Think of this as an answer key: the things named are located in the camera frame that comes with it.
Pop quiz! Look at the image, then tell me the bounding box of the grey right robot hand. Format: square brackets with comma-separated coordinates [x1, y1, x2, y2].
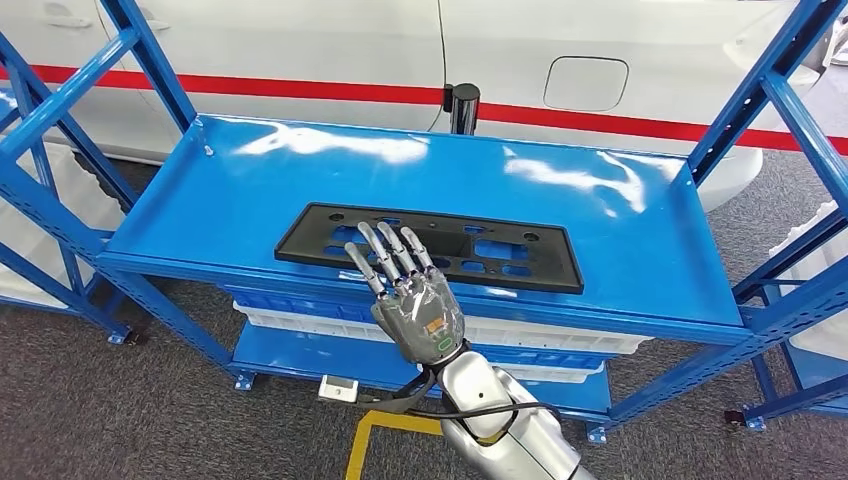
[343, 221, 467, 367]

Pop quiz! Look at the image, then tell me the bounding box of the black plastic plate bracket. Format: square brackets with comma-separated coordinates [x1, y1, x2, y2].
[274, 202, 586, 296]

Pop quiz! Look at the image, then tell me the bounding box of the blue metal shelf rack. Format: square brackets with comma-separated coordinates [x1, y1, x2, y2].
[0, 33, 144, 347]
[725, 198, 848, 433]
[0, 0, 848, 446]

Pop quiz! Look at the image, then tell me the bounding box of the blue plastic crate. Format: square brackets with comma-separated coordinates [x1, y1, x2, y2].
[473, 344, 607, 372]
[223, 284, 379, 326]

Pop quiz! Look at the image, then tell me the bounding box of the white car with red stripe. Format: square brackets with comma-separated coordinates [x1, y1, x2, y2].
[0, 0, 848, 213]

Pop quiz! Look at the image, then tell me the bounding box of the large translucent white crate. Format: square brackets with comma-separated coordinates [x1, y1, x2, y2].
[768, 198, 848, 362]
[0, 142, 127, 309]

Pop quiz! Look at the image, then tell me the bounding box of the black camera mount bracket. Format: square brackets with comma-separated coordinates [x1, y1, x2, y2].
[357, 370, 439, 415]

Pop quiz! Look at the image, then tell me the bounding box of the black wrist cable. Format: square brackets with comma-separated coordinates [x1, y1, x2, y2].
[404, 390, 564, 446]

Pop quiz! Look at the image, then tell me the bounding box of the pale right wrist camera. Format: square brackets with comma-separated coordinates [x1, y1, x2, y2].
[317, 374, 360, 404]

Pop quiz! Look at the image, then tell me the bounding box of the black stanchion post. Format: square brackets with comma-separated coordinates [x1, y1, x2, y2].
[442, 82, 482, 136]

